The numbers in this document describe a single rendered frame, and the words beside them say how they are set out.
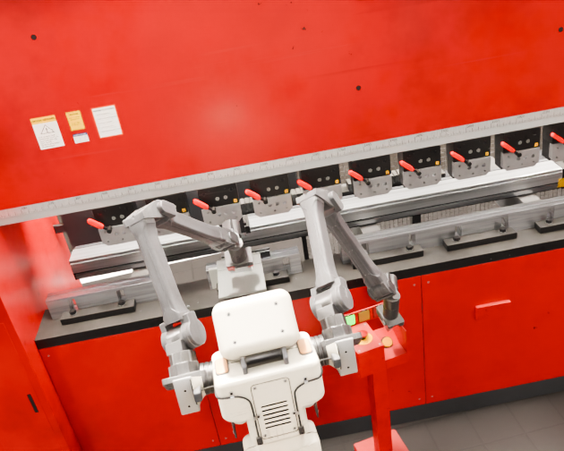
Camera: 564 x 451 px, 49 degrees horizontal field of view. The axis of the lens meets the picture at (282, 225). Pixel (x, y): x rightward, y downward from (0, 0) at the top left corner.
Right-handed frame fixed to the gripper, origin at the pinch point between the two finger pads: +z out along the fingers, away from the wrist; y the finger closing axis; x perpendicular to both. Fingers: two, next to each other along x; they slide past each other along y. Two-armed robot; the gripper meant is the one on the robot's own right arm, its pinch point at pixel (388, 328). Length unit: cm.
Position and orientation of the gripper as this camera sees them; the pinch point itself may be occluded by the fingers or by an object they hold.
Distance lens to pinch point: 236.6
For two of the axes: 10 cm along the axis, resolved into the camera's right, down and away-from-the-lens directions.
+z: 0.7, 7.2, 6.9
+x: -9.4, 2.8, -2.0
